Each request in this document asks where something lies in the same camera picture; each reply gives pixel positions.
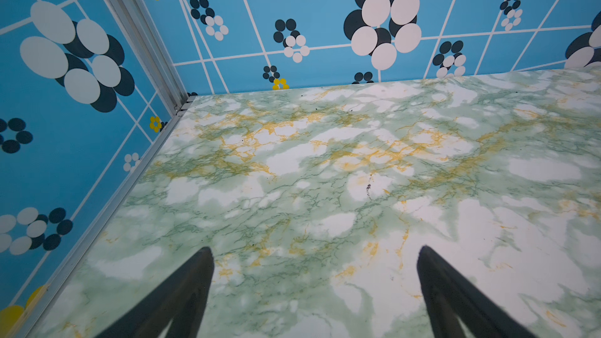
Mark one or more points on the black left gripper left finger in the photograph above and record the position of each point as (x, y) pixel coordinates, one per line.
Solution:
(176, 307)

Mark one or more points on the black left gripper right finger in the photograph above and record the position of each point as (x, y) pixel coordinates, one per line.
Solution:
(454, 303)

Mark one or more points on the aluminium frame post left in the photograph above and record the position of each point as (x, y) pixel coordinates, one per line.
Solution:
(144, 39)

